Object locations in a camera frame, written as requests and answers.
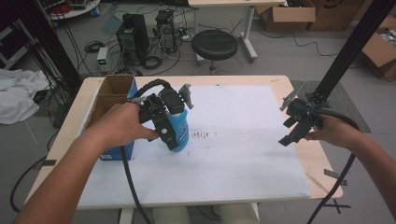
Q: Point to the small white power supply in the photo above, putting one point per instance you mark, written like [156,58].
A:
[102,59]

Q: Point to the person's right hand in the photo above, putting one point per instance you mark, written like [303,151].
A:
[337,130]

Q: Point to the black round stool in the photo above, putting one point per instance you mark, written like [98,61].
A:
[214,45]

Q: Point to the cardboard box with contents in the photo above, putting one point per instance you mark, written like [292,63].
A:
[379,53]

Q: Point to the white-legged wooden desk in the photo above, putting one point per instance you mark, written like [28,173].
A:
[249,31]

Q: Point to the open-sided computer tower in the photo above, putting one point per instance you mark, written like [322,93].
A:
[166,29]

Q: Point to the black metal stand post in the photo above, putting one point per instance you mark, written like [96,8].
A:
[351,46]
[59,46]

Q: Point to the white cloth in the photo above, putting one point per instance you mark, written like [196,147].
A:
[18,93]

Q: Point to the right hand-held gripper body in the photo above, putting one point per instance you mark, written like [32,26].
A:
[303,113]

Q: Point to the white round table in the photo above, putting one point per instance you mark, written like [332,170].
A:
[77,11]

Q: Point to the person's left hand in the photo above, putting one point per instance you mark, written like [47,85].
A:
[124,127]

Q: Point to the open cardboard box blue sides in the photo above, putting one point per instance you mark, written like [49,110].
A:
[115,85]

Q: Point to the light wooden table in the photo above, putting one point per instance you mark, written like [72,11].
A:
[314,155]

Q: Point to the blue plastic bottle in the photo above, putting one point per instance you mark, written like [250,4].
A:
[182,130]

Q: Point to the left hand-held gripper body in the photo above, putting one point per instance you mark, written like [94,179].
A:
[174,101]

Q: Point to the grey floor mat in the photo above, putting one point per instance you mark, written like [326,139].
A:
[348,105]

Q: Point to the black computer tower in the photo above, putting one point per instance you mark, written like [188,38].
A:
[134,34]

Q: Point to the white table mat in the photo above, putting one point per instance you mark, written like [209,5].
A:
[236,155]

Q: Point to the large closed cardboard box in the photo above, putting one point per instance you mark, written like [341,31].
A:
[336,14]

